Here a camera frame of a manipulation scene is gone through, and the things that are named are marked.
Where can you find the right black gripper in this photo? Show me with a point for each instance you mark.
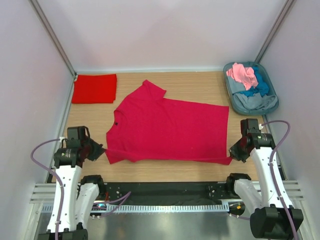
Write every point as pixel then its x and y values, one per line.
pixel 235 154

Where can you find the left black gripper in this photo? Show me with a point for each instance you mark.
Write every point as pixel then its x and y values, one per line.
pixel 98 149

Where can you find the magenta t-shirt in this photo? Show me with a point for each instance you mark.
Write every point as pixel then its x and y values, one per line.
pixel 148 126

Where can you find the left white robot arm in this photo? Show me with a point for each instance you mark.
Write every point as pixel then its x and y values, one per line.
pixel 74 195

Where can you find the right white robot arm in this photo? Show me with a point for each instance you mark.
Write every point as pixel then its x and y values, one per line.
pixel 272 213

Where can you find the grey t-shirt in basket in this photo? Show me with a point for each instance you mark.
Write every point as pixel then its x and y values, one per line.
pixel 252 103

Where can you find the teal plastic laundry basket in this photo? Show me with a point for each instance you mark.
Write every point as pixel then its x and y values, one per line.
pixel 266 78

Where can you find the folded red t-shirt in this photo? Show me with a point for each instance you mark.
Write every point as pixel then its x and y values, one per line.
pixel 95 89

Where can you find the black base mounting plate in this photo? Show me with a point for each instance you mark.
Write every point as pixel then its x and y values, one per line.
pixel 170 193

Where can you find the blue t-shirt in basket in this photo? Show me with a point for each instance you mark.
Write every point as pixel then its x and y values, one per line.
pixel 262 88

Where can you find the pink t-shirt in basket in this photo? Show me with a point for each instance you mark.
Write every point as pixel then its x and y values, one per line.
pixel 243 75

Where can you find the aluminium front rail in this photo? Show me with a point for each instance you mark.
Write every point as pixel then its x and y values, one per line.
pixel 45 192

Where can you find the slotted cable duct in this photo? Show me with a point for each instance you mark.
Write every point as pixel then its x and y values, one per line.
pixel 126 209

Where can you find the right aluminium frame post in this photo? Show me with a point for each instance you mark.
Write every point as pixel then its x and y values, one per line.
pixel 280 19

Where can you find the aluminium frame post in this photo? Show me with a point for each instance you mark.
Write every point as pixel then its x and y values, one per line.
pixel 280 19
pixel 52 35

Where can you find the left aluminium frame post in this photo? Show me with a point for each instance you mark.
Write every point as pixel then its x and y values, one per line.
pixel 52 35

